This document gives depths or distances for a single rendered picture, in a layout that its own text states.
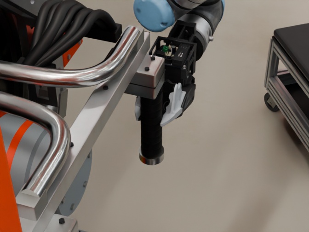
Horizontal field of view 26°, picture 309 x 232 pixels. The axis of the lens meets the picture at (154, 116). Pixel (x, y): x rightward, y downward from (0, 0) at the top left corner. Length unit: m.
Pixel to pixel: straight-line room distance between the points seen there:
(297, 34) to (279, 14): 0.73
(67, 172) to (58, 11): 0.27
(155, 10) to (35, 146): 0.32
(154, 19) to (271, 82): 1.21
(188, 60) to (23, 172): 0.35
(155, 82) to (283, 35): 1.21
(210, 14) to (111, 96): 0.41
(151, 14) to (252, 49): 1.59
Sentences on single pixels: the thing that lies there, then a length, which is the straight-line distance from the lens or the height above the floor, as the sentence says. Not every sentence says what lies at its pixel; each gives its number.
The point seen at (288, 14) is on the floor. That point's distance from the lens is 2.94.
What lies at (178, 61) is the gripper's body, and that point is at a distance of 1.13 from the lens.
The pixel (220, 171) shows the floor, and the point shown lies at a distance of 2.18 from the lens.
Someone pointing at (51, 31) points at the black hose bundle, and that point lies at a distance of 0.98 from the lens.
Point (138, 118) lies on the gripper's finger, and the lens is 1.10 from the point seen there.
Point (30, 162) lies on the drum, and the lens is 0.96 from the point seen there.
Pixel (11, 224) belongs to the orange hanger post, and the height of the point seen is 1.26.
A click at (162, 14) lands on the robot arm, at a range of 1.12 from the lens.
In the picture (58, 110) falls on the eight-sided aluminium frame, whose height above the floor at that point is 0.75.
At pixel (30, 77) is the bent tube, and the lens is 0.94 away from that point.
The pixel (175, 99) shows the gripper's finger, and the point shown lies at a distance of 1.11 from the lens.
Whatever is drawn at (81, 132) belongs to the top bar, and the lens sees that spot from 0.88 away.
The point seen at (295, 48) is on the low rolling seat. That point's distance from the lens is 2.15.
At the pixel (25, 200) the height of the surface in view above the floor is 1.00.
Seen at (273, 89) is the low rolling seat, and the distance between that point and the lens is 2.30.
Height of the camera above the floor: 1.58
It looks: 42 degrees down
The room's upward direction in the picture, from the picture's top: straight up
